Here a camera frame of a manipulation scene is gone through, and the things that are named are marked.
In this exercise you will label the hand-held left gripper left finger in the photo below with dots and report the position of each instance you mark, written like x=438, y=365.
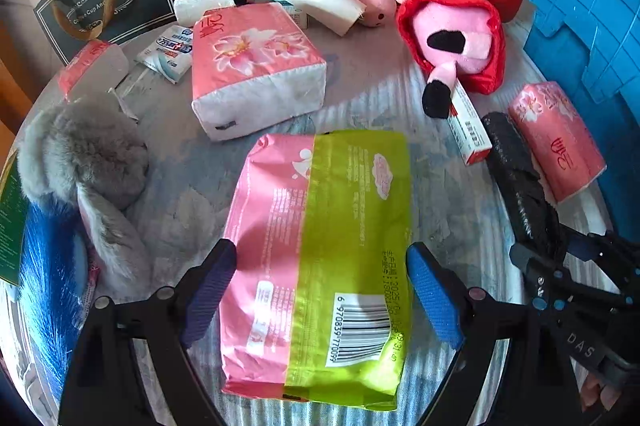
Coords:
x=210, y=291

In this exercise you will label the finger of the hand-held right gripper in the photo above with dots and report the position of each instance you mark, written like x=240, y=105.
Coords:
x=522, y=255
x=582, y=246

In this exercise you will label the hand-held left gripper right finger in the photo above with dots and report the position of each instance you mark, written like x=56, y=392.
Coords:
x=435, y=301

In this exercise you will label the pink green sanitary pad pack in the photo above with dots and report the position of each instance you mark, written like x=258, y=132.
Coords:
x=320, y=256

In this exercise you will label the person's right hand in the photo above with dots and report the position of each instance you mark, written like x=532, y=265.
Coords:
x=600, y=391

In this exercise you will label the black bag roll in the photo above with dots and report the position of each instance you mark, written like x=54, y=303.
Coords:
x=520, y=176

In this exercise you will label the small red white box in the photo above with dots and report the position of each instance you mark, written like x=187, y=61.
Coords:
x=470, y=131

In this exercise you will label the blue fuzzy duster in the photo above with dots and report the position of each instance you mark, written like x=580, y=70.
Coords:
x=50, y=276

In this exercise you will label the grey rabbit plush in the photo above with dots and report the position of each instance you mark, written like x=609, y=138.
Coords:
x=90, y=156

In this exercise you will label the striped bed sheet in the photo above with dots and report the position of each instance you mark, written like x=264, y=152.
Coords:
x=380, y=106

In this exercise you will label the pig plush in red dress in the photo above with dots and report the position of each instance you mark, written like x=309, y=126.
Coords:
x=450, y=36

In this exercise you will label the large pink tissue pack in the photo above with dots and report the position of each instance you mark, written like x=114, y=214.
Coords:
x=255, y=61

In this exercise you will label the small pink tissue pack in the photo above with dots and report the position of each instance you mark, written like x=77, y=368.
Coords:
x=90, y=66

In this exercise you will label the small white green box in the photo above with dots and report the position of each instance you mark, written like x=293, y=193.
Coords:
x=295, y=15

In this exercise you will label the wooden headboard frame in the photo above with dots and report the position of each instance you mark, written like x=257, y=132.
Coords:
x=12, y=76

